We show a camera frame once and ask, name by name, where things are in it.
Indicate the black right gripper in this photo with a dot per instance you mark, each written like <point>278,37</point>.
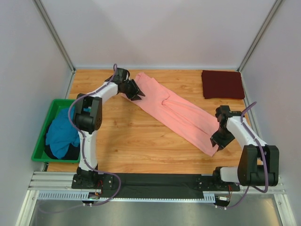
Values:
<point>222,137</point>

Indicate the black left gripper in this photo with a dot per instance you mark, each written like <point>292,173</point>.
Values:
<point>131,89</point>

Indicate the pink t-shirt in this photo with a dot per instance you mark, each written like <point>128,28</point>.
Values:
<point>181,116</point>

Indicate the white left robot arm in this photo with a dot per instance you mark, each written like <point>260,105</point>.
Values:
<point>86,115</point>

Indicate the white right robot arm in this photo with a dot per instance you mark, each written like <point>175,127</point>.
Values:
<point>259,162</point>

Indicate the folded maroon t-shirt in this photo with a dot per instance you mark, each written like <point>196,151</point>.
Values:
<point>222,84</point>

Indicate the blue t-shirt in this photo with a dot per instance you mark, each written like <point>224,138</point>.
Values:
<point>61,134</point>

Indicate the green plastic bin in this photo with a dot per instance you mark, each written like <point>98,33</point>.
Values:
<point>39,154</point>

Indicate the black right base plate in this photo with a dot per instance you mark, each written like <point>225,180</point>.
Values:
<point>211,183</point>

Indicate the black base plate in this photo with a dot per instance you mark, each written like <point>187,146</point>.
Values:
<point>211,183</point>
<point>93,181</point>

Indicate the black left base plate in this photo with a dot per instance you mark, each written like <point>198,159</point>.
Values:
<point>93,181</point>

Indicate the left aluminium frame post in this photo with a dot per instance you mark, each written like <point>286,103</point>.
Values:
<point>47,20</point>

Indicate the aluminium frame post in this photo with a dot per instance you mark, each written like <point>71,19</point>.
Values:
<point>268,19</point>
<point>47,20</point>

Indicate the right aluminium frame post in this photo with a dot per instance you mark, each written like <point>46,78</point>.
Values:
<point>268,19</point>

